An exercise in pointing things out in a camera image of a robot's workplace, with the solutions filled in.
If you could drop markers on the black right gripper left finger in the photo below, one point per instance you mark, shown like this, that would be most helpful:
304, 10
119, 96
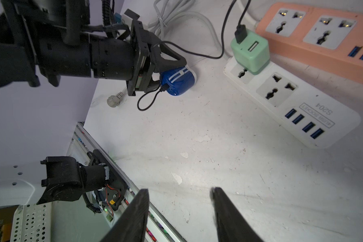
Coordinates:
131, 226

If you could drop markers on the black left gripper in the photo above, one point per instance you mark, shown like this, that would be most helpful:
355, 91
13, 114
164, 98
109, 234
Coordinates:
117, 59

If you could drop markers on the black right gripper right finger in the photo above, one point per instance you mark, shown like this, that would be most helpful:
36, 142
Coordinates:
230, 224

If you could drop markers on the blue electric shaver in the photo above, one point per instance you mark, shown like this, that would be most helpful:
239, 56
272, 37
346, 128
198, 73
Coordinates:
178, 81

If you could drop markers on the green usb charger adapter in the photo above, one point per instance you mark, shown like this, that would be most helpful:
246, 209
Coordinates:
251, 51

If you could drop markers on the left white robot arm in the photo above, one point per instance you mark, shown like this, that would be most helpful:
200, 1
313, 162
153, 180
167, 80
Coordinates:
57, 39

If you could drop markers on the white power strip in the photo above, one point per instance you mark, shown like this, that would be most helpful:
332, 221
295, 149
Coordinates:
313, 117

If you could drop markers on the orange power strip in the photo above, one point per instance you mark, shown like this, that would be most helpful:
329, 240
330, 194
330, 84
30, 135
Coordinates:
327, 39

